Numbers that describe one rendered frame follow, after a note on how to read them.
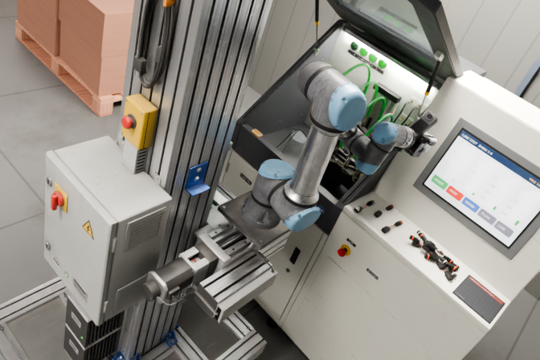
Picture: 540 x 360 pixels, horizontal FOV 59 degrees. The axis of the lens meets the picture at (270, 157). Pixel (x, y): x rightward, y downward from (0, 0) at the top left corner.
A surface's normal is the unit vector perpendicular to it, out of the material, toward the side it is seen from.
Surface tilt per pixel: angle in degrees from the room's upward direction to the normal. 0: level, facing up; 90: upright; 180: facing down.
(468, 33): 90
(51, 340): 0
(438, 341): 90
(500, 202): 76
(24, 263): 0
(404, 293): 90
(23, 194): 0
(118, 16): 90
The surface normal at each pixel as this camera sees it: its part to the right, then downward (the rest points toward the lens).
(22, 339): 0.29, -0.77
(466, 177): -0.60, 0.06
